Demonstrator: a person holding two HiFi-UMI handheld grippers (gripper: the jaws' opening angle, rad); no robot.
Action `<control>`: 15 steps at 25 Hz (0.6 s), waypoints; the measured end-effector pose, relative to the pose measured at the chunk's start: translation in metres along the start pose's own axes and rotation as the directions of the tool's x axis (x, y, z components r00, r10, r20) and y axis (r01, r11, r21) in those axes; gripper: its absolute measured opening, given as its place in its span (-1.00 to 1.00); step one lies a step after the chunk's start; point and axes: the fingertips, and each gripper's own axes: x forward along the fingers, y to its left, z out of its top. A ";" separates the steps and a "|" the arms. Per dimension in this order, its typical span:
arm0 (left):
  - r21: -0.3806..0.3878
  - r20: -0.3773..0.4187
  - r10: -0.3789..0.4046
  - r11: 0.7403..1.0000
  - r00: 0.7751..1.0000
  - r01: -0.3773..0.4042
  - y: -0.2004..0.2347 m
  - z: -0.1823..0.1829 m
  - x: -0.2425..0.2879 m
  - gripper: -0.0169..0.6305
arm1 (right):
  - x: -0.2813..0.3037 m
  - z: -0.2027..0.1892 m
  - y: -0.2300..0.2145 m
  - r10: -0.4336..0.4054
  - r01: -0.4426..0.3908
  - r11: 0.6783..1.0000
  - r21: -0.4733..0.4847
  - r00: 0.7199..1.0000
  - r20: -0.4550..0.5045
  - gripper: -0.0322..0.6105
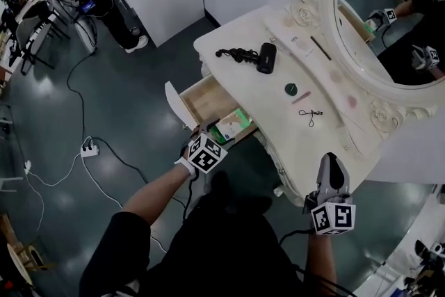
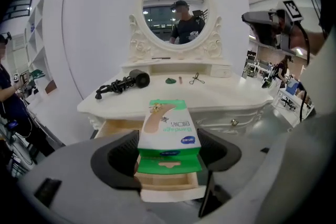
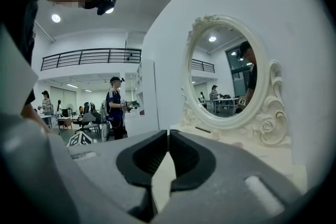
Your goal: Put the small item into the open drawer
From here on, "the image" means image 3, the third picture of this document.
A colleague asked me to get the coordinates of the person's black shirt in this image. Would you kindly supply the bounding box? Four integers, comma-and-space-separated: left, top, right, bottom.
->
0, 0, 40, 107

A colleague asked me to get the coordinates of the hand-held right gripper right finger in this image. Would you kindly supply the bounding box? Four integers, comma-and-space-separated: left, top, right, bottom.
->
157, 129, 302, 224

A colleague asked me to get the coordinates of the person's left forearm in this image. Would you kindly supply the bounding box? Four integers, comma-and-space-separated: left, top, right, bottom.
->
20, 101, 53, 134

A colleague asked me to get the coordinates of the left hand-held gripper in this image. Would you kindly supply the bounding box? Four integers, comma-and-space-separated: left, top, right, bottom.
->
67, 131, 94, 147

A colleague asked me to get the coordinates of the grey office chair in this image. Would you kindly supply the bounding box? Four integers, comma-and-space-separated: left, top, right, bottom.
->
78, 111, 102, 140

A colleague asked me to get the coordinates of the white shelf unit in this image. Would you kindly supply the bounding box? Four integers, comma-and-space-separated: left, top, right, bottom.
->
134, 59, 160, 130

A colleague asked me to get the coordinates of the black head-mounted camera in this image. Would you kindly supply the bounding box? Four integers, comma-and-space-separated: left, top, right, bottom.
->
96, 0, 118, 16

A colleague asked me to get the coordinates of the white ornate oval mirror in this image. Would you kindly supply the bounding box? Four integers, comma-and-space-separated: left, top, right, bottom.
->
181, 14, 292, 149

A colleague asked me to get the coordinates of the white dressing table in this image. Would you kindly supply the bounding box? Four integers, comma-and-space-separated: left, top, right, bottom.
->
152, 123, 308, 213

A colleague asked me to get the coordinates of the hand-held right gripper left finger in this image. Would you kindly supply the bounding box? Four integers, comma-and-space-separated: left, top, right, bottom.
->
48, 129, 169, 224

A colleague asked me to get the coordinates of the black mezzanine railing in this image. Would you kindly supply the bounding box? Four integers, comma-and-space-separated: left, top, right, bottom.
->
40, 48, 142, 71

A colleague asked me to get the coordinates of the wooden desk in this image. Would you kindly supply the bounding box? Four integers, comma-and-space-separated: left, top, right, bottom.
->
56, 116, 73, 130

